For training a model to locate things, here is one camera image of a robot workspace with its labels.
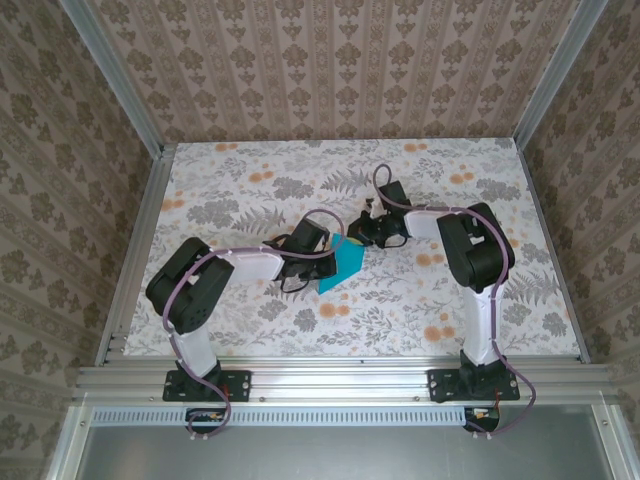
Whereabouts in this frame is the blue square paper sheet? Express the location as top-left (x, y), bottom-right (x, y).
top-left (317, 231), bottom-right (369, 295)

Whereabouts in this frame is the floral patterned table cover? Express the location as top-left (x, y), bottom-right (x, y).
top-left (122, 139), bottom-right (585, 360)

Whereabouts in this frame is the grey metal panel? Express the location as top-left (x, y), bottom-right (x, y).
top-left (74, 424), bottom-right (609, 480)

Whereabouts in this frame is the thin black left camera cable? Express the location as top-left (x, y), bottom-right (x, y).
top-left (278, 274), bottom-right (314, 295)

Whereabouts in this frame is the aluminium cross rail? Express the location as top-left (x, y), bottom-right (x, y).
top-left (73, 362), bottom-right (617, 404)

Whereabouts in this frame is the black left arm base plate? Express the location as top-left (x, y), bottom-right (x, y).
top-left (162, 368), bottom-right (252, 404)

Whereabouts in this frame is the grey slotted cable duct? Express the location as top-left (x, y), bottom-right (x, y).
top-left (92, 405), bottom-right (469, 428)

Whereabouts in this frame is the aluminium side rail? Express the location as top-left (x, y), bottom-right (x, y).
top-left (93, 144), bottom-right (176, 369)
top-left (514, 138), bottom-right (594, 366)

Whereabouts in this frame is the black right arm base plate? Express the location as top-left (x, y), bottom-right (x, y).
top-left (427, 368), bottom-right (521, 404)

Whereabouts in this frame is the black cable outlet box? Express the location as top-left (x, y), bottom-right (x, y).
top-left (462, 407), bottom-right (501, 434)

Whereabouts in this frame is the aluminium corner post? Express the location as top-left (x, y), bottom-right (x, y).
top-left (512, 0), bottom-right (610, 151)
top-left (58, 0), bottom-right (166, 156)

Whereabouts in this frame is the aluminium lower frame bar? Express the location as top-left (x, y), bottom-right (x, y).
top-left (44, 403), bottom-right (96, 480)
top-left (591, 403), bottom-right (629, 480)

